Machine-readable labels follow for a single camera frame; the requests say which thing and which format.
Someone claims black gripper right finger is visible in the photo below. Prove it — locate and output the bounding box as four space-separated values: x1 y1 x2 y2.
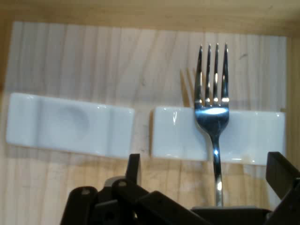
264 151 300 225

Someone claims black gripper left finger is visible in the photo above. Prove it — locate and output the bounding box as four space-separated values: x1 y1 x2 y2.
60 153 211 225

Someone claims silver metal fork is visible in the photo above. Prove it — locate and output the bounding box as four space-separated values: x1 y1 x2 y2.
194 42 230 208

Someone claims light wooden drawer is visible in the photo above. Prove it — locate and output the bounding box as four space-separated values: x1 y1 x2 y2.
0 0 300 225

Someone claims white ceramic cutlery rest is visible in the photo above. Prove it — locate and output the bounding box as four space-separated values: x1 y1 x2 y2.
6 92 135 155
150 106 287 165

